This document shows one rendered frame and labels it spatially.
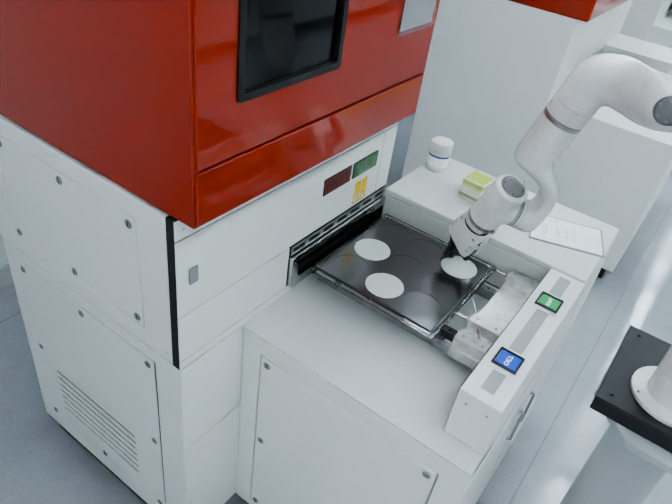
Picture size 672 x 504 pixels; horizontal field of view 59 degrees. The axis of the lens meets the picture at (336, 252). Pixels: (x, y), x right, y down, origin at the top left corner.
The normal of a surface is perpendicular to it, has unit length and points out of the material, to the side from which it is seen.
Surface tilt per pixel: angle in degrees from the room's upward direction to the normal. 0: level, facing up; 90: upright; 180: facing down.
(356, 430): 90
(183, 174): 90
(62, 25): 90
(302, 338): 0
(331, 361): 0
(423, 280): 0
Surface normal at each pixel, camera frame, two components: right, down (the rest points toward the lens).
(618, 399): 0.13, -0.81
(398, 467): -0.58, 0.42
